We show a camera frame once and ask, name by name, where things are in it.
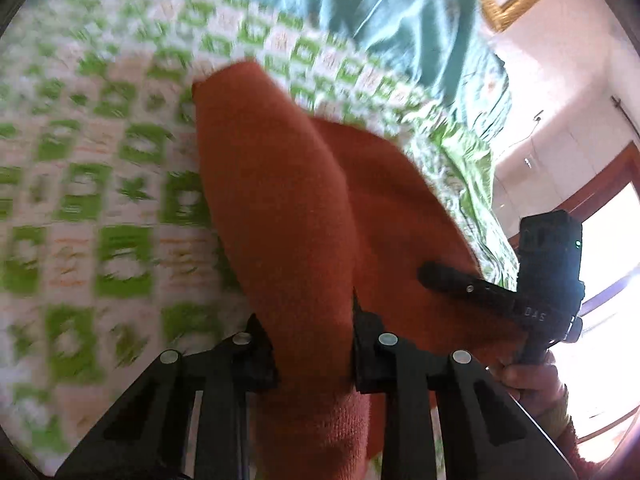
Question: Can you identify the person's right hand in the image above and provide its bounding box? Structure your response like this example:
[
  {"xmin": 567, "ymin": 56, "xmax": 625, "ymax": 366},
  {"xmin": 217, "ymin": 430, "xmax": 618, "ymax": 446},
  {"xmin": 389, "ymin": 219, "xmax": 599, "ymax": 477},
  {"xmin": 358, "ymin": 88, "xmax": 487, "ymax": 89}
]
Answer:
[{"xmin": 492, "ymin": 347, "xmax": 569, "ymax": 407}]

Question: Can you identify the green checked bed sheet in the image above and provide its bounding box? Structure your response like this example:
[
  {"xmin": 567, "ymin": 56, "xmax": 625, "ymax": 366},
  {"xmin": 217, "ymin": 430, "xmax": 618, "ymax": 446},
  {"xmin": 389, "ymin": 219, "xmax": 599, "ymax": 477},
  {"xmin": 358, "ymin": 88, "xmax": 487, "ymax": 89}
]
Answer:
[{"xmin": 0, "ymin": 0, "xmax": 521, "ymax": 478}]

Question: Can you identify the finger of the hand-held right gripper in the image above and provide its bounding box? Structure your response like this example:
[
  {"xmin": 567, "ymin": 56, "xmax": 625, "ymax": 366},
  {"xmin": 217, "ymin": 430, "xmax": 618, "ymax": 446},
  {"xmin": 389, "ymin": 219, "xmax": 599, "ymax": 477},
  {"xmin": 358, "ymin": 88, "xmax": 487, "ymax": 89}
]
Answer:
[{"xmin": 417, "ymin": 261, "xmax": 526, "ymax": 331}]

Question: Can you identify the orange knit sweater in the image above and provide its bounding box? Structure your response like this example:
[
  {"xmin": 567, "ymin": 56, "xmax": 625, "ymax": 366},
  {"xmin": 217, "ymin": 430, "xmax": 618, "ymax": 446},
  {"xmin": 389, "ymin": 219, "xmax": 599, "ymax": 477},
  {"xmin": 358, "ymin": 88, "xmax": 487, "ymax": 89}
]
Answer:
[{"xmin": 191, "ymin": 60, "xmax": 532, "ymax": 480}]

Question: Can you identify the red wooden window frame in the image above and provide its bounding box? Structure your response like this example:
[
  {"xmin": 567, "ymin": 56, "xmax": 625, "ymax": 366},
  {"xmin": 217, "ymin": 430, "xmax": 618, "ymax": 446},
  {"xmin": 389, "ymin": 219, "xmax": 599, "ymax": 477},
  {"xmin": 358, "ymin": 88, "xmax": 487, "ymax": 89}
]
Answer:
[{"xmin": 505, "ymin": 139, "xmax": 640, "ymax": 442}]

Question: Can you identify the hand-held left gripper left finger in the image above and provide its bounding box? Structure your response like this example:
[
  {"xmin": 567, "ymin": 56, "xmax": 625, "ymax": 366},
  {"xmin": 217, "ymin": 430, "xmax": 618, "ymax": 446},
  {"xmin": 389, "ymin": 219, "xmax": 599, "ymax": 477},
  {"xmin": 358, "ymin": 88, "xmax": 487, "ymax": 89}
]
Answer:
[{"xmin": 52, "ymin": 312, "xmax": 279, "ymax": 480}]

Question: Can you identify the black wall cable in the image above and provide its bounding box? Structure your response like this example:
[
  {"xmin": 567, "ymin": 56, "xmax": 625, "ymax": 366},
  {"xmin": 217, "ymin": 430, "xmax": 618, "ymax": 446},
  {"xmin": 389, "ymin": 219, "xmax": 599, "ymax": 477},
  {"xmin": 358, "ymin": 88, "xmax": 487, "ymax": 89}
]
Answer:
[{"xmin": 516, "ymin": 109, "xmax": 547, "ymax": 142}]

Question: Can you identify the teal floral quilt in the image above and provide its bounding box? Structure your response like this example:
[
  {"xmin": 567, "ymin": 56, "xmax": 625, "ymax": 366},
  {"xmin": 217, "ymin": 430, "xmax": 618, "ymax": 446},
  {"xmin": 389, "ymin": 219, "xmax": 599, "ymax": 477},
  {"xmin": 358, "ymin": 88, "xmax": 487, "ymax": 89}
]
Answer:
[{"xmin": 160, "ymin": 0, "xmax": 514, "ymax": 147}]

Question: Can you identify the dark curtain rod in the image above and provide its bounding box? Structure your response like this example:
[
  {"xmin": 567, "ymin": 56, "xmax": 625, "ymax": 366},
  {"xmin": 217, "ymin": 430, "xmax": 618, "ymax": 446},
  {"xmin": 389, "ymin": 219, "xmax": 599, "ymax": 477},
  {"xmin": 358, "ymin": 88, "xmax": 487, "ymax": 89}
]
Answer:
[{"xmin": 611, "ymin": 94, "xmax": 640, "ymax": 142}]

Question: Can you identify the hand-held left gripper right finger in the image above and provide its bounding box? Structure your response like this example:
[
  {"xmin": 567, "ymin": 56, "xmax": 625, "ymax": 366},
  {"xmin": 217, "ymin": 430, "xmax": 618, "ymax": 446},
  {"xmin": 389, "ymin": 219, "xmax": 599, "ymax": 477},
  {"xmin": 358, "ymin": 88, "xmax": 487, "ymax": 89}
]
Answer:
[{"xmin": 351, "ymin": 290, "xmax": 578, "ymax": 480}]

